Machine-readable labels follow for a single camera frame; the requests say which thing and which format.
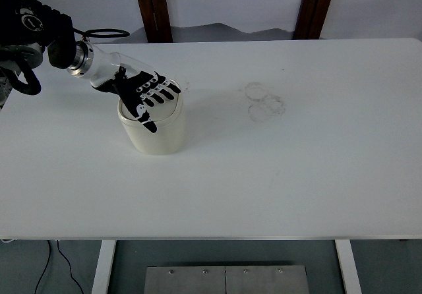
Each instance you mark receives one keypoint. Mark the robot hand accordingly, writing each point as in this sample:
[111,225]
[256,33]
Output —
[132,89]

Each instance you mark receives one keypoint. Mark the cream plastic trash bin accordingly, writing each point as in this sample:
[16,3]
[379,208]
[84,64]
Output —
[158,132]

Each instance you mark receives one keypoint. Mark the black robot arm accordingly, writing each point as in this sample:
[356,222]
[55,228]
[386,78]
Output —
[29,20]

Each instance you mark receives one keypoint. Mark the white table leg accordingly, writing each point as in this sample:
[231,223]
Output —
[103,267]
[349,267]

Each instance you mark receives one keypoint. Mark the grey metal plate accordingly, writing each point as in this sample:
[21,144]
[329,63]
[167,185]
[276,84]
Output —
[224,281]

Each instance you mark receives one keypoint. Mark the dark brown wooden post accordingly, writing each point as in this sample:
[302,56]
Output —
[316,7]
[155,7]

